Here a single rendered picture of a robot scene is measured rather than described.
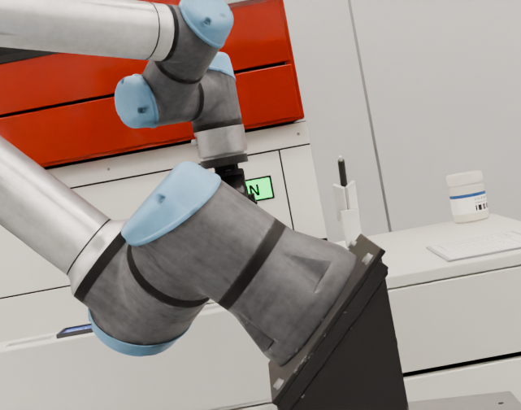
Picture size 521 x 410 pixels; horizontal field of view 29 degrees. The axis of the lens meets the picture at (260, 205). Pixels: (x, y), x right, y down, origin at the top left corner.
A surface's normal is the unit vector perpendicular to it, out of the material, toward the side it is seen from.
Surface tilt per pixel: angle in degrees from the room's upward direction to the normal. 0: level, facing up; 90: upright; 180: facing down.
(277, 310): 86
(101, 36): 121
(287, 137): 90
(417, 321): 90
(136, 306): 109
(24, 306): 90
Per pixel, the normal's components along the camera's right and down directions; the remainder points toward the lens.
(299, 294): -0.18, -0.21
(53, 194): 0.40, -0.53
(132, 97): -0.73, 0.17
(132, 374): 0.00, 0.05
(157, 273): -0.48, 0.45
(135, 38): 0.51, 0.47
